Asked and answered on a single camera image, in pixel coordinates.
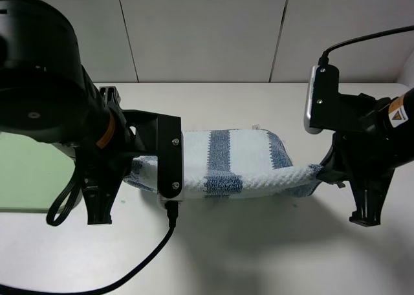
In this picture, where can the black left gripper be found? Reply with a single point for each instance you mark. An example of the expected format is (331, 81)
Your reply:
(123, 154)

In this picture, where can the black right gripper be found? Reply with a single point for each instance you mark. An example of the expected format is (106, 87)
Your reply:
(364, 152)

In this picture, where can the blue white striped towel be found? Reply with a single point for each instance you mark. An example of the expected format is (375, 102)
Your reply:
(241, 164)

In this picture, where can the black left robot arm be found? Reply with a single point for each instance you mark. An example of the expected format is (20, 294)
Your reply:
(47, 95)

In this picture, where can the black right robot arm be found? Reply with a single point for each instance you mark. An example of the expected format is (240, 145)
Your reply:
(401, 117)

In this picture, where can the green plastic tray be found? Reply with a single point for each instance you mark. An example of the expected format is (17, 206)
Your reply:
(33, 174)

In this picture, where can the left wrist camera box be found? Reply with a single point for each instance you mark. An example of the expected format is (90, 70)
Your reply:
(170, 156)

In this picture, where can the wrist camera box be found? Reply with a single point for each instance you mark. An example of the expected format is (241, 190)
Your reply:
(170, 156)
(322, 106)

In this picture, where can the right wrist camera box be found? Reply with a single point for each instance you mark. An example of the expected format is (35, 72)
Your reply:
(322, 106)

